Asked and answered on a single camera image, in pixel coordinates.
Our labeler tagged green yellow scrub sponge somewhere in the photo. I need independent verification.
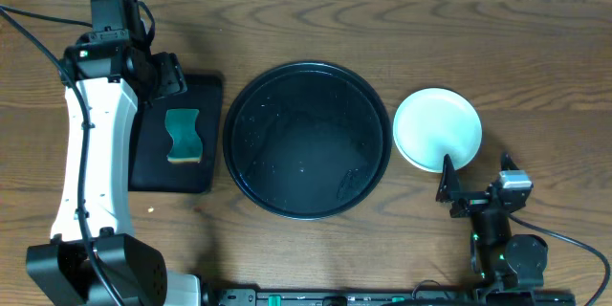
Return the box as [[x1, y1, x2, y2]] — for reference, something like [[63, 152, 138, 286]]
[[164, 108, 204, 164]]

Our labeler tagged light blue plate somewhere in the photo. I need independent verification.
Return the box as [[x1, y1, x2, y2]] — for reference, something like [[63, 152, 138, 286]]
[[392, 88, 483, 173]]

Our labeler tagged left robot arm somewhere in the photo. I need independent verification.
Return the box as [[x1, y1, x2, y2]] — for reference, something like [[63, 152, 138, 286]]
[[26, 0, 203, 305]]

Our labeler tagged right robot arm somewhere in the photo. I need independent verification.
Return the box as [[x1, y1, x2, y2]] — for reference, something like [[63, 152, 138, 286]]
[[436, 154, 548, 305]]

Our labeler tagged black round tray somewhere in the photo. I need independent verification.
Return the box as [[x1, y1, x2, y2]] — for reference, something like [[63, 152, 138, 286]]
[[223, 61, 392, 220]]

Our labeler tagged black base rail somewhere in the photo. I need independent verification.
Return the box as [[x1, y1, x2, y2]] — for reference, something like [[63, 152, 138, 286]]
[[202, 288, 576, 306]]

